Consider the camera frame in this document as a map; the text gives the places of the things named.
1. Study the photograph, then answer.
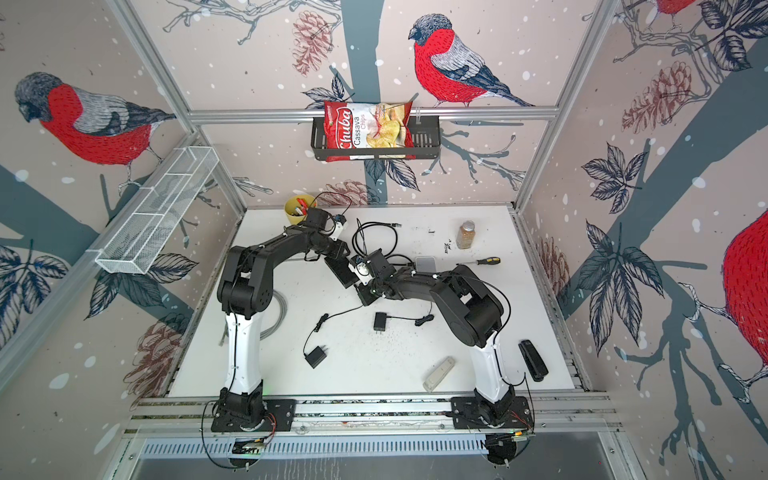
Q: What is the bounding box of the black ethernet cable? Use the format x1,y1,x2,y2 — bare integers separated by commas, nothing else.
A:
350,220,402,259

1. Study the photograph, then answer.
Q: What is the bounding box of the black wall plug adapter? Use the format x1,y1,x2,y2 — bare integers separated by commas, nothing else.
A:
301,304,366,370

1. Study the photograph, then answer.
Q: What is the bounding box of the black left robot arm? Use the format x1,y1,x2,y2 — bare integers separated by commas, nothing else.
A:
216,207,357,424

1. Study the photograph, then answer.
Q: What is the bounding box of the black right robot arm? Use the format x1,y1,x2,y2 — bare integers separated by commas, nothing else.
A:
349,250,515,424

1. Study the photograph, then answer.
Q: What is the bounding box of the black ribbed power brick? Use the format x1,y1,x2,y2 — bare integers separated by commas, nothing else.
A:
324,257,359,289

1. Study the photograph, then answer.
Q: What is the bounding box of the yellow pen cup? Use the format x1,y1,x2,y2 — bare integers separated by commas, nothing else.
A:
284,194,315,225

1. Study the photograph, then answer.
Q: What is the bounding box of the red cassava chips bag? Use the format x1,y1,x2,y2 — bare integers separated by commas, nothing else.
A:
323,101,414,150

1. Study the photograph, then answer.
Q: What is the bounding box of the black yellow flathead screwdriver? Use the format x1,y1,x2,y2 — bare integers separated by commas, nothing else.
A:
462,256,501,266

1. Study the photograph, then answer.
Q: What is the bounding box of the beige power strip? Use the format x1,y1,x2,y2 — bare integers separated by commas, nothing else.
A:
422,356,456,392

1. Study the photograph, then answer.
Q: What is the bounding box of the black stapler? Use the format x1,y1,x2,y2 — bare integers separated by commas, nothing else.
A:
518,339,549,382

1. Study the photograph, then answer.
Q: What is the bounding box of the black wire wall basket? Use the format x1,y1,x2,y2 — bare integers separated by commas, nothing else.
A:
310,116,441,161

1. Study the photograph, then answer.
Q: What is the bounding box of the white mesh wall shelf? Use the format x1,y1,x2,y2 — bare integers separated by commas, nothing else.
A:
95,146,219,274

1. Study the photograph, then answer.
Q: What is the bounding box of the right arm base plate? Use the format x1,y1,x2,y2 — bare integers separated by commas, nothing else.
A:
448,396,534,431

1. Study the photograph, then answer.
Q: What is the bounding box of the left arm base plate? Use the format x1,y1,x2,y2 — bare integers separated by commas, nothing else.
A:
211,394,297,434

